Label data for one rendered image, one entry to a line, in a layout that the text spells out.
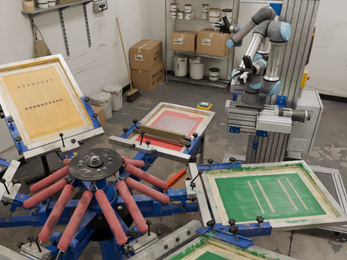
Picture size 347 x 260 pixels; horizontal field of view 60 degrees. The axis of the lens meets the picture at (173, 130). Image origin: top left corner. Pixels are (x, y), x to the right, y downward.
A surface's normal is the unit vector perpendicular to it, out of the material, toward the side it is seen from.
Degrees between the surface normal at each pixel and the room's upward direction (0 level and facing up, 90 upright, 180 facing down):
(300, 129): 90
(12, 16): 90
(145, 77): 90
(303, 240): 0
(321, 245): 0
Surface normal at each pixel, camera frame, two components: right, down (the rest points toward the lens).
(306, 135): -0.25, 0.51
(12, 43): 0.92, 0.21
